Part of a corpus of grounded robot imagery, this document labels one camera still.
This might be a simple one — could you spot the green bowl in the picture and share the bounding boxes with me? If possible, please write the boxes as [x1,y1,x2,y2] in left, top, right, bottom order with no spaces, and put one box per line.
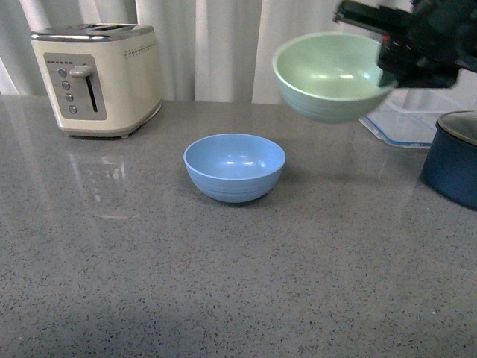
[272,32,397,124]

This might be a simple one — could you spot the dark blue saucepan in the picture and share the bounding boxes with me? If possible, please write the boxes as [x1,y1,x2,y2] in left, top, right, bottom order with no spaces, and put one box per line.
[422,125,476,210]

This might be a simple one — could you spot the cream toaster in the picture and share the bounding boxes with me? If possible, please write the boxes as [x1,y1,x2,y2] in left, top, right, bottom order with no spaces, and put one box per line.
[31,23,163,137]

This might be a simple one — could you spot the glass lid with blue knob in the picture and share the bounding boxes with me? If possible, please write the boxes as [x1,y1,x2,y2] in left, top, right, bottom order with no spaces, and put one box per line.
[437,111,477,145]

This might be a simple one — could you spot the blue bowl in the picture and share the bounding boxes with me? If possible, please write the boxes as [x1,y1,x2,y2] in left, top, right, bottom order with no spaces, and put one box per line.
[183,134,286,204]

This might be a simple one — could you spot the clear plastic container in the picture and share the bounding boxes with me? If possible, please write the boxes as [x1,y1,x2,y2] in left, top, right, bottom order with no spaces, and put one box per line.
[360,89,476,148]

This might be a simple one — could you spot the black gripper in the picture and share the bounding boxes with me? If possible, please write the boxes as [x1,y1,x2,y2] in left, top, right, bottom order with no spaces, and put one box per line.
[334,1,476,89]

